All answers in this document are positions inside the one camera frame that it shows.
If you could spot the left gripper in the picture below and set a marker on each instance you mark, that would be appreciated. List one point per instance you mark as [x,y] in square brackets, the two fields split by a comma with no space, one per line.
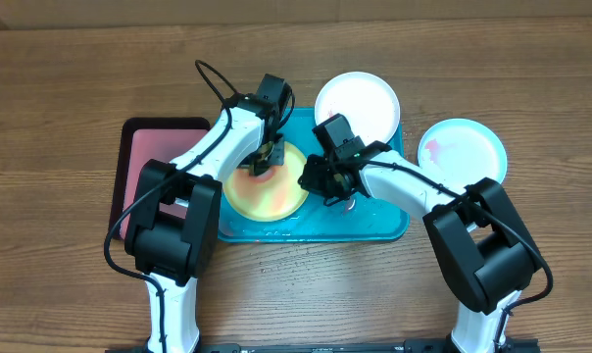
[276,159]

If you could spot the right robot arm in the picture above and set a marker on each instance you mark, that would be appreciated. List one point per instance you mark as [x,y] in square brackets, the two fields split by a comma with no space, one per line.
[483,248]

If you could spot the black tray with red mat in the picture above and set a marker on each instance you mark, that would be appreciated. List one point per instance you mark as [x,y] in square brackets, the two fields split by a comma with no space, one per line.
[143,139]

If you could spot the light blue plate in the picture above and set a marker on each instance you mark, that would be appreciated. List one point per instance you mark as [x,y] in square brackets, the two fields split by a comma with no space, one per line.
[463,151]

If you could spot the white plate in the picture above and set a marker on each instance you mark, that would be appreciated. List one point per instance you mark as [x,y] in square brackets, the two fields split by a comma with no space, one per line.
[369,103]

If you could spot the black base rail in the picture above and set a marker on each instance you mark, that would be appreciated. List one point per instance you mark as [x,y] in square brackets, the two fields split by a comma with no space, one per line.
[325,348]

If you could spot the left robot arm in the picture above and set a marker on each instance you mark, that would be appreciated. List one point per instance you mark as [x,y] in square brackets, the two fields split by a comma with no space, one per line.
[173,221]

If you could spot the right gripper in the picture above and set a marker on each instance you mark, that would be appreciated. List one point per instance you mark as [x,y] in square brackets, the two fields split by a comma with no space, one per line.
[323,185]

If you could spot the yellow-green plate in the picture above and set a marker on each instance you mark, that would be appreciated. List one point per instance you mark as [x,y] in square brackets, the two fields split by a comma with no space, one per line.
[272,196]

